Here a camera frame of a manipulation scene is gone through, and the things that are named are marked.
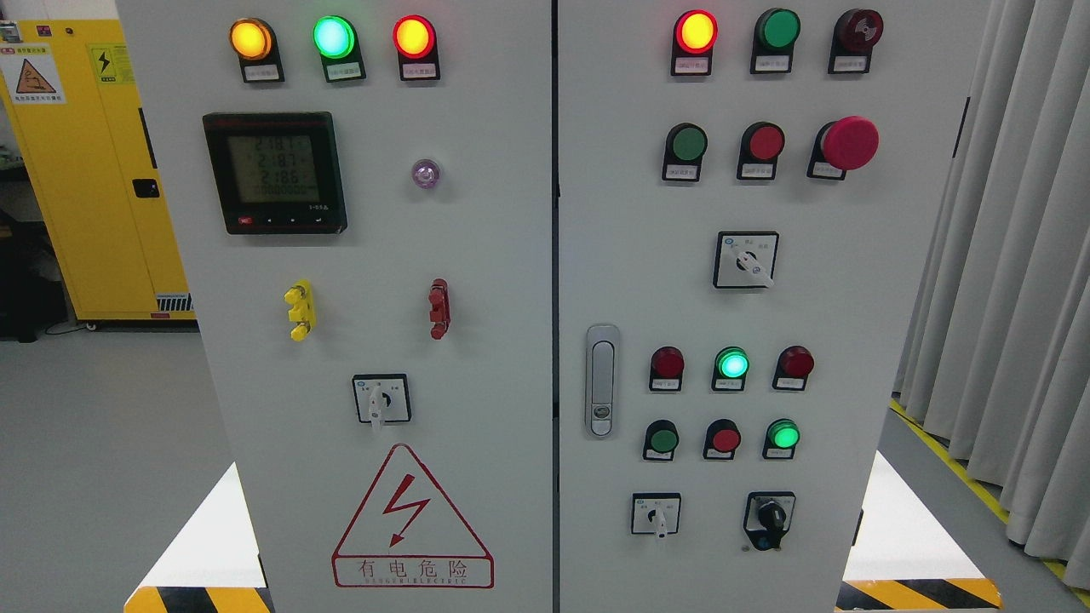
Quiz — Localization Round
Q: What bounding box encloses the white rotary light switch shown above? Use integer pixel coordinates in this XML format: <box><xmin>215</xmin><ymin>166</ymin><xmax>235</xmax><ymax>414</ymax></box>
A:
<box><xmin>352</xmin><ymin>373</ymin><xmax>413</xmax><ymax>432</ymax></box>

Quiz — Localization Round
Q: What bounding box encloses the grey electrical control cabinet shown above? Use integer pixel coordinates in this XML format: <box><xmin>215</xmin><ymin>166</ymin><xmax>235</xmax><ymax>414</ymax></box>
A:
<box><xmin>118</xmin><ymin>1</ymin><xmax>992</xmax><ymax>612</ymax></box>

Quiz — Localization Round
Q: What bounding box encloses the red terminal connector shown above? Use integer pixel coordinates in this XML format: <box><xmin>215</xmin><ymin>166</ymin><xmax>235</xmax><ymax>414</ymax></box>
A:
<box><xmin>427</xmin><ymin>278</ymin><xmax>451</xmax><ymax>339</ymax></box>

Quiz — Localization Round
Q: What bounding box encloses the dark red indicator lamp left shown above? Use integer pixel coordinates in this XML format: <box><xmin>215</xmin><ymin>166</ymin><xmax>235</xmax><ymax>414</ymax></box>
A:
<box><xmin>649</xmin><ymin>346</ymin><xmax>686</xmax><ymax>393</ymax></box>

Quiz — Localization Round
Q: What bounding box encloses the dark red indicator lamp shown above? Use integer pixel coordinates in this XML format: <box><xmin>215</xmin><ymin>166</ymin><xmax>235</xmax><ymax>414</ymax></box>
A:
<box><xmin>773</xmin><ymin>345</ymin><xmax>815</xmax><ymax>392</ymax></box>
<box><xmin>649</xmin><ymin>346</ymin><xmax>686</xmax><ymax>393</ymax></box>

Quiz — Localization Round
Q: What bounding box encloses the green push button lower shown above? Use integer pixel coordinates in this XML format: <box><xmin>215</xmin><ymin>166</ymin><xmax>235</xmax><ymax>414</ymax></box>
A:
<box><xmin>642</xmin><ymin>419</ymin><xmax>679</xmax><ymax>461</ymax></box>

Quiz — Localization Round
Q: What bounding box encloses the small clear lamp bulb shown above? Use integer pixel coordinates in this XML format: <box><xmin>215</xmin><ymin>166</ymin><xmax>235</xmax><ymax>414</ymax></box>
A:
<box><xmin>411</xmin><ymin>158</ymin><xmax>441</xmax><ymax>190</ymax></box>

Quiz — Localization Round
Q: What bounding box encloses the lit green indicator lamp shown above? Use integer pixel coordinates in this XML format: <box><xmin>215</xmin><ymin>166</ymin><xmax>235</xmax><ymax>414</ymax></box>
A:
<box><xmin>711</xmin><ymin>346</ymin><xmax>750</xmax><ymax>392</ymax></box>

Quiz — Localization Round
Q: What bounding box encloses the white rotary selector upper right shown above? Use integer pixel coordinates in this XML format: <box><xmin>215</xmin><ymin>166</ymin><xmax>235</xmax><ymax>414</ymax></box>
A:
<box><xmin>712</xmin><ymin>232</ymin><xmax>780</xmax><ymax>289</ymax></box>

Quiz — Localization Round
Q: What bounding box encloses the white rotary selector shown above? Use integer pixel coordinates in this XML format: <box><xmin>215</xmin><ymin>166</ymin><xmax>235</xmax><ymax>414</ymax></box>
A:
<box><xmin>712</xmin><ymin>232</ymin><xmax>780</xmax><ymax>289</ymax></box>
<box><xmin>630</xmin><ymin>492</ymin><xmax>682</xmax><ymax>539</ymax></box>

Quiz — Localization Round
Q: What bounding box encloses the green push button upper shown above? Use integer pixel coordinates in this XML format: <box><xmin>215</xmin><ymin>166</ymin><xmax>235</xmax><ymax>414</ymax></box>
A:
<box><xmin>661</xmin><ymin>122</ymin><xmax>709</xmax><ymax>182</ymax></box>

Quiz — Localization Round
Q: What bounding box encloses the red push button lower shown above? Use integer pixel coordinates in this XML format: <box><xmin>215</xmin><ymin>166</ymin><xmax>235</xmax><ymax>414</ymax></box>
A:
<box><xmin>703</xmin><ymin>419</ymin><xmax>741</xmax><ymax>461</ymax></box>

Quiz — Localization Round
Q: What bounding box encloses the red push button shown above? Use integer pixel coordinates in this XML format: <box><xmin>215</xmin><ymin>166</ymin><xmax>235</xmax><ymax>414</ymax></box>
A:
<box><xmin>703</xmin><ymin>419</ymin><xmax>741</xmax><ymax>461</ymax></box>
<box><xmin>736</xmin><ymin>121</ymin><xmax>785</xmax><ymax>181</ymax></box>

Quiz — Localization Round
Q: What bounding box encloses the white rotary selector lower right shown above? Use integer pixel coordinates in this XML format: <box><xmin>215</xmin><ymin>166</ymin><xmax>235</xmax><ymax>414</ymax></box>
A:
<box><xmin>630</xmin><ymin>492</ymin><xmax>682</xmax><ymax>539</ymax></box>

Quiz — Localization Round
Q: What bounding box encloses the yellow terminal connector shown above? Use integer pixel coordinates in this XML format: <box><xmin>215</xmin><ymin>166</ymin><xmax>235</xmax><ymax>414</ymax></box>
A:
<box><xmin>284</xmin><ymin>279</ymin><xmax>316</xmax><ymax>342</ymax></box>

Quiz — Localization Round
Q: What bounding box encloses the dark red indicator lamp right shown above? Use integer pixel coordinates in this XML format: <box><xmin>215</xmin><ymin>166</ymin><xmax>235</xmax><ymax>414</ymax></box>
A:
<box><xmin>773</xmin><ymin>345</ymin><xmax>815</xmax><ymax>392</ymax></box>

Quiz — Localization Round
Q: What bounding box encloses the red electric danger sticker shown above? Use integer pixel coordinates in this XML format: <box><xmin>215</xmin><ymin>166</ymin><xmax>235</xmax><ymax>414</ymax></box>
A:
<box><xmin>331</xmin><ymin>444</ymin><xmax>495</xmax><ymax>589</ymax></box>

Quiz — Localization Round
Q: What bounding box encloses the lit green push button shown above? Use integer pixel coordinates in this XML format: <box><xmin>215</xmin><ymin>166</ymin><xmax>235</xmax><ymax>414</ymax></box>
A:
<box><xmin>761</xmin><ymin>418</ymin><xmax>800</xmax><ymax>461</ymax></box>

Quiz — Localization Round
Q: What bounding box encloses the red push button upper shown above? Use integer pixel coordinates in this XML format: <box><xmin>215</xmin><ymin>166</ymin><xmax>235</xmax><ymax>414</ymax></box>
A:
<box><xmin>736</xmin><ymin>121</ymin><xmax>785</xmax><ymax>181</ymax></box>

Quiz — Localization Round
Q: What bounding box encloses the red indicator light top left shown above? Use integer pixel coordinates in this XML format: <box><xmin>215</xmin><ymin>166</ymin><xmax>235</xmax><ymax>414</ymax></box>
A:
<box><xmin>392</xmin><ymin>14</ymin><xmax>441</xmax><ymax>82</ymax></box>

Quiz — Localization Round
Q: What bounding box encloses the red indicator light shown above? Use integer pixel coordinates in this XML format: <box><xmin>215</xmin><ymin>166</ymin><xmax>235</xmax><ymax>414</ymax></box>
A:
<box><xmin>670</xmin><ymin>10</ymin><xmax>719</xmax><ymax>77</ymax></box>
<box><xmin>392</xmin><ymin>14</ymin><xmax>441</xmax><ymax>82</ymax></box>

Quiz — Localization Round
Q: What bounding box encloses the black digital power meter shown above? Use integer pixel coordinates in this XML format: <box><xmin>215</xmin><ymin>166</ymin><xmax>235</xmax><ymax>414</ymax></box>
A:
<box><xmin>202</xmin><ymin>110</ymin><xmax>347</xmax><ymax>235</ymax></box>

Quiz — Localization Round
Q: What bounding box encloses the red indicator light top right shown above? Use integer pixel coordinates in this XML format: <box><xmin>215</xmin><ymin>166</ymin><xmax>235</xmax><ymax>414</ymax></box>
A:
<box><xmin>670</xmin><ymin>10</ymin><xmax>719</xmax><ymax>77</ymax></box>

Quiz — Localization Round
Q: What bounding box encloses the green indicator light top left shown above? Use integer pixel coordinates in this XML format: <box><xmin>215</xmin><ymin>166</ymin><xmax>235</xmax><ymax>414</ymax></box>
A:
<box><xmin>312</xmin><ymin>14</ymin><xmax>366</xmax><ymax>83</ymax></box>

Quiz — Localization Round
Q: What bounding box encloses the red emergency stop button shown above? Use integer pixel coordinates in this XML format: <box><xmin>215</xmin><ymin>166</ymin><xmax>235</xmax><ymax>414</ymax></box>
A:
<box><xmin>806</xmin><ymin>116</ymin><xmax>881</xmax><ymax>180</ymax></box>

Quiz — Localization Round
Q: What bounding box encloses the green indicator lamp top right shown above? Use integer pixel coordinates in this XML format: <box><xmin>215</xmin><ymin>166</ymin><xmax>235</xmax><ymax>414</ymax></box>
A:
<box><xmin>749</xmin><ymin>7</ymin><xmax>801</xmax><ymax>75</ymax></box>

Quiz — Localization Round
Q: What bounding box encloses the yellow indicator light top left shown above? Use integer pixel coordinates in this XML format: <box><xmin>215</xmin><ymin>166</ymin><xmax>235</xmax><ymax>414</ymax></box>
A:
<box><xmin>229</xmin><ymin>17</ymin><xmax>284</xmax><ymax>84</ymax></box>

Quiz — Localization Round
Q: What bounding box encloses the dark red buzzer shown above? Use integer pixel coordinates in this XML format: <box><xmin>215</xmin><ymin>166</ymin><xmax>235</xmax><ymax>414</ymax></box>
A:
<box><xmin>828</xmin><ymin>9</ymin><xmax>884</xmax><ymax>75</ymax></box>

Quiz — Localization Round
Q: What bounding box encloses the white platform with hazard stripes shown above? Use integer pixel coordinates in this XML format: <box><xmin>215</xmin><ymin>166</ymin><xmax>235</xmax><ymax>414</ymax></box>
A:
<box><xmin>124</xmin><ymin>455</ymin><xmax>1003</xmax><ymax>612</ymax></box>

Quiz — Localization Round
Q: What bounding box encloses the grey curtain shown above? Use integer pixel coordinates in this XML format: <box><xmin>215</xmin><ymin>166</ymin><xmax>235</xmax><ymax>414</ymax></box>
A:
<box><xmin>895</xmin><ymin>1</ymin><xmax>1089</xmax><ymax>590</ymax></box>

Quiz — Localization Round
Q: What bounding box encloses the yellow safety storage cabinet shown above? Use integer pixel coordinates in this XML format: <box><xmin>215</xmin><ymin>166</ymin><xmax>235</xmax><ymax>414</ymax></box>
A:
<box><xmin>1</xmin><ymin>20</ymin><xmax>196</xmax><ymax>324</ymax></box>

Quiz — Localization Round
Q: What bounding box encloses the silver cabinet door handle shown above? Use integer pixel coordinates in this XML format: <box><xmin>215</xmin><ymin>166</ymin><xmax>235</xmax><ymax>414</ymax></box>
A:
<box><xmin>584</xmin><ymin>324</ymin><xmax>620</xmax><ymax>438</ymax></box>

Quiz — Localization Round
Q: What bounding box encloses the black knob selector switch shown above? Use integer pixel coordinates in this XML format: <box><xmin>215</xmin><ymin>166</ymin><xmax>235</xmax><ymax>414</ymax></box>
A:
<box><xmin>743</xmin><ymin>491</ymin><xmax>795</xmax><ymax>552</ymax></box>

